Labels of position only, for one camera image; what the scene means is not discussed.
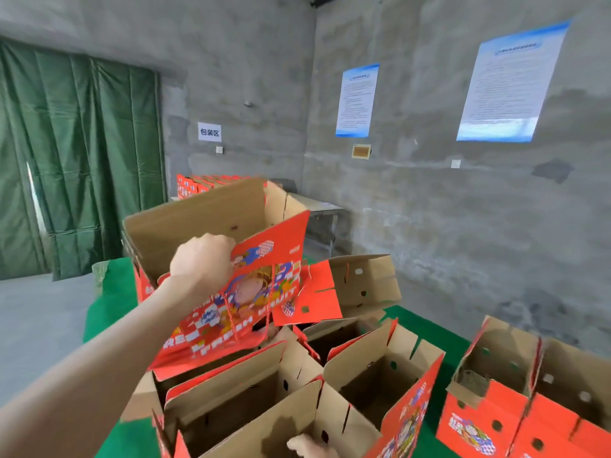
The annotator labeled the grey metal table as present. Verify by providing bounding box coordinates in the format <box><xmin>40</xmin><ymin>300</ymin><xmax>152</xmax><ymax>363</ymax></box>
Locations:
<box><xmin>279</xmin><ymin>190</ymin><xmax>346</xmax><ymax>260</ymax></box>

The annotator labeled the green curtain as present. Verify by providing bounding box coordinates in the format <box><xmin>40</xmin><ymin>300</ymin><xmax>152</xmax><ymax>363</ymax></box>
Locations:
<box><xmin>0</xmin><ymin>38</ymin><xmax>169</xmax><ymax>281</ymax></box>

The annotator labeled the small white wall sign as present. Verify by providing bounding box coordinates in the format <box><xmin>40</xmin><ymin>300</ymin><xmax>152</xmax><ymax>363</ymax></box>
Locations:
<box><xmin>197</xmin><ymin>121</ymin><xmax>223</xmax><ymax>144</ymax></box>

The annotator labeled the red cardboard box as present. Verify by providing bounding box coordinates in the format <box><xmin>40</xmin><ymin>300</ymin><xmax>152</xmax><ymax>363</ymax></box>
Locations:
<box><xmin>436</xmin><ymin>314</ymin><xmax>546</xmax><ymax>458</ymax></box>
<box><xmin>121</xmin><ymin>175</ymin><xmax>313</xmax><ymax>384</ymax></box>
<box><xmin>506</xmin><ymin>335</ymin><xmax>611</xmax><ymax>458</ymax></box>

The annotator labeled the person's left hand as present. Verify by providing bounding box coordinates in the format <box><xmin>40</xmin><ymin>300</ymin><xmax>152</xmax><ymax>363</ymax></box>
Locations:
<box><xmin>168</xmin><ymin>232</ymin><xmax>238</xmax><ymax>302</ymax></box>

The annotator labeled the white blue wall poster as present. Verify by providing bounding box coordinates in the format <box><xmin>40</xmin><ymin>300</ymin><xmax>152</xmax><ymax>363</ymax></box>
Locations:
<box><xmin>335</xmin><ymin>62</ymin><xmax>381</xmax><ymax>140</ymax></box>
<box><xmin>455</xmin><ymin>20</ymin><xmax>572</xmax><ymax>145</ymax></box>

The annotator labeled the person's left forearm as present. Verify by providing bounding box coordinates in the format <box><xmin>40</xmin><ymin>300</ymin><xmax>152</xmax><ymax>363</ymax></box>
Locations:
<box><xmin>0</xmin><ymin>276</ymin><xmax>206</xmax><ymax>458</ymax></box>

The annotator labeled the person's right hand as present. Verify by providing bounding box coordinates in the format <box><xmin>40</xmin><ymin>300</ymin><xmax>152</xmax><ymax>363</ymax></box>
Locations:
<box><xmin>285</xmin><ymin>433</ymin><xmax>341</xmax><ymax>458</ymax></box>

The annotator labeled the group of red boxes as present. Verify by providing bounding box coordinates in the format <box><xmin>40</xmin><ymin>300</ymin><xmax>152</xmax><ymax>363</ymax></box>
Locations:
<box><xmin>119</xmin><ymin>253</ymin><xmax>447</xmax><ymax>458</ymax></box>

